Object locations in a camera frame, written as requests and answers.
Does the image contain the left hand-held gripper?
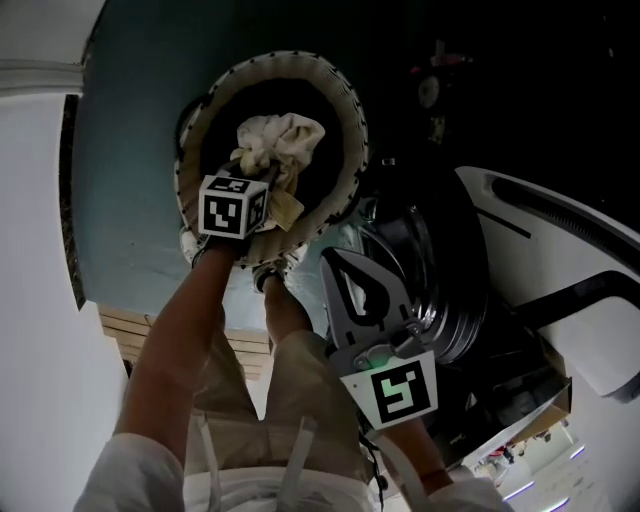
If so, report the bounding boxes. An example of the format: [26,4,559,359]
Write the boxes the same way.
[197,159,282,241]

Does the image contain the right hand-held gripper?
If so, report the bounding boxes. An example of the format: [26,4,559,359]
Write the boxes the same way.
[319,245,440,432]

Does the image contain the beige clothes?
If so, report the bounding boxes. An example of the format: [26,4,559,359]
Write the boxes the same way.
[229,112,326,233]

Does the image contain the white woven laundry basket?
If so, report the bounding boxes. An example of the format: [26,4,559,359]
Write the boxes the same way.
[173,49,372,270]

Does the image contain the person's left forearm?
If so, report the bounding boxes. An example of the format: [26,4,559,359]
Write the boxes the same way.
[114,239,239,441]

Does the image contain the person's right forearm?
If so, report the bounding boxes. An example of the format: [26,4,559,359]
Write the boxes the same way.
[384,419,454,491]

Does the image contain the person's left shoe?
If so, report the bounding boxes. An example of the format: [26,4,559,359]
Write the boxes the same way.
[178,225,206,269]

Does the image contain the person's shoe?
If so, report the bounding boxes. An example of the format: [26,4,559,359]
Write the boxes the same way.
[251,244,307,293]
[178,225,206,269]

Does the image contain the person's right shoe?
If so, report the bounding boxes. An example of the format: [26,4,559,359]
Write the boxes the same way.
[251,244,307,293]

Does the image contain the person's beige shorts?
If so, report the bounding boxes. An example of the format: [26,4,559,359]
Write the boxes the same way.
[192,327,374,476]

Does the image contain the white and black appliance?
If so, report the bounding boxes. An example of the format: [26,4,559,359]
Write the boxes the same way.
[453,166,640,401]

